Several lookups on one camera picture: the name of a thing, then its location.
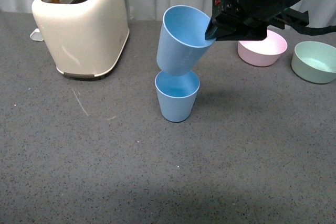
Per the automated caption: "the blue plastic cup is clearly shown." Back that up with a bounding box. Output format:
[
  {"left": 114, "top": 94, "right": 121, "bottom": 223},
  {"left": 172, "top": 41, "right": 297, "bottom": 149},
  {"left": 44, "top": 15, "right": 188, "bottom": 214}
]
[
  {"left": 156, "top": 5, "right": 215, "bottom": 76},
  {"left": 155, "top": 71, "right": 200, "bottom": 122}
]

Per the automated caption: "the pink plastic bowl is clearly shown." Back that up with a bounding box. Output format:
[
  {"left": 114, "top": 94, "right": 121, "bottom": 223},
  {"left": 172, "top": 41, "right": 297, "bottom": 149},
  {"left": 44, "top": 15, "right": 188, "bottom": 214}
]
[{"left": 237, "top": 30, "right": 288, "bottom": 67}]

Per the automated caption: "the green plastic bowl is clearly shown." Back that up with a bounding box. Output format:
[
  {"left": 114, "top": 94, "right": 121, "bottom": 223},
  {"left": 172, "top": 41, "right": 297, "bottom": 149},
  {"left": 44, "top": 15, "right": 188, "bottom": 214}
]
[{"left": 291, "top": 41, "right": 335, "bottom": 84}]

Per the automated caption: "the cream white toaster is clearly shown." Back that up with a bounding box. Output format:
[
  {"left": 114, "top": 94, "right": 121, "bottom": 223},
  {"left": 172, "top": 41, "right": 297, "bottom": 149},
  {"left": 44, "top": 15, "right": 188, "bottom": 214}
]
[{"left": 31, "top": 0, "right": 130, "bottom": 78}]

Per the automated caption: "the white toaster lever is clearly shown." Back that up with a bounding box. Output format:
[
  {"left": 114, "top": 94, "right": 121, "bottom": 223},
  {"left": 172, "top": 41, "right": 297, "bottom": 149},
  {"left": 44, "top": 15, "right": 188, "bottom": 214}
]
[{"left": 29, "top": 28, "right": 44, "bottom": 41}]

